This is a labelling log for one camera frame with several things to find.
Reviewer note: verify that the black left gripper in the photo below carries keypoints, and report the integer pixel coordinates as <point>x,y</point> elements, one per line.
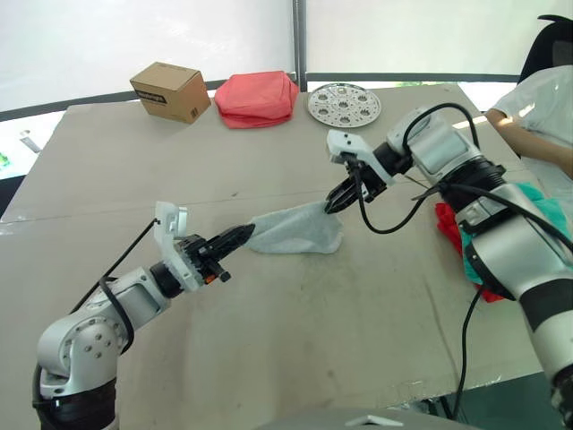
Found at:
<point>197,253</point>

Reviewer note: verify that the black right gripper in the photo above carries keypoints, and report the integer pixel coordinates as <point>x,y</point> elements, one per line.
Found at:
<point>367,179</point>

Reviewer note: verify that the red t-shirt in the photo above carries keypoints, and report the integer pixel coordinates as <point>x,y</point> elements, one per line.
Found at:
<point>447,228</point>

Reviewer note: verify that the person's bare forearm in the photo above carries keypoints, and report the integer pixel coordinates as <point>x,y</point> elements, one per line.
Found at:
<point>532,141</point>

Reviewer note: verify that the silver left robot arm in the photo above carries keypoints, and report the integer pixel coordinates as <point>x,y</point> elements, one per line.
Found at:
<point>85,340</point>

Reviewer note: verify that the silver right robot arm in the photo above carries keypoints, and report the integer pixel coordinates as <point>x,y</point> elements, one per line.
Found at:
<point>506,242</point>

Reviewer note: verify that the person in white t-shirt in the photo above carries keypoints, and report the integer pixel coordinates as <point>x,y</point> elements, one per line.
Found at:
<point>550,98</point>

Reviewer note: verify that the round perforated steel plate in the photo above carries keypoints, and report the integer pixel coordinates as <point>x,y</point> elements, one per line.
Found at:
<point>344,105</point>

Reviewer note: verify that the folded coral pink cloth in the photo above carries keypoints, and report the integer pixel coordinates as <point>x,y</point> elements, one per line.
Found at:
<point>255,98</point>

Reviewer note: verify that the brown cardboard box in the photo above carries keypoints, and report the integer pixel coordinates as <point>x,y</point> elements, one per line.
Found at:
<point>168,92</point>

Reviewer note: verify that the small silver metal object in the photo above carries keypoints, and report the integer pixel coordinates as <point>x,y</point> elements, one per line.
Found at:
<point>30,141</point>

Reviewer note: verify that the small green object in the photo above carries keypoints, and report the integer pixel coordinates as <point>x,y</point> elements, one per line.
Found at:
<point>3,160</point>

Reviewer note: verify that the black office chair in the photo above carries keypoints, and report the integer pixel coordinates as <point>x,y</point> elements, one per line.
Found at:
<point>550,45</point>

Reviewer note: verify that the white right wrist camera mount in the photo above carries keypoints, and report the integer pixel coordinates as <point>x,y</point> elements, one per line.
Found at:
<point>353,143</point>

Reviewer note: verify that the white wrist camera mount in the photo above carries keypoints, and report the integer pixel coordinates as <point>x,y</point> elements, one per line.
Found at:
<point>172,224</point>
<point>353,143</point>

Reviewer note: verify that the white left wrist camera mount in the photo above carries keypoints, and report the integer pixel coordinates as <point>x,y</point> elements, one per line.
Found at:
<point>172,224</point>

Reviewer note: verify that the dark horizontal window rail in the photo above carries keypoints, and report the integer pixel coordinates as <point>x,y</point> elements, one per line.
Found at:
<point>403,77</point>

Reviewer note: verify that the dark vertical window post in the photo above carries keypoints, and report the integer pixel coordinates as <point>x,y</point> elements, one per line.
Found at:
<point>300,40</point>

